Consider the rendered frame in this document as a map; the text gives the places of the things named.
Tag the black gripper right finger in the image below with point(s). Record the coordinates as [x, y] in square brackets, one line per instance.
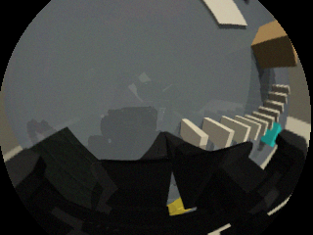
[193, 166]

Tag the yellow rectangular block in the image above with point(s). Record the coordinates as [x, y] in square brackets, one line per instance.
[176, 207]

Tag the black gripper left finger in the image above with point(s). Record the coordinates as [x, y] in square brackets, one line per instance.
[153, 170]

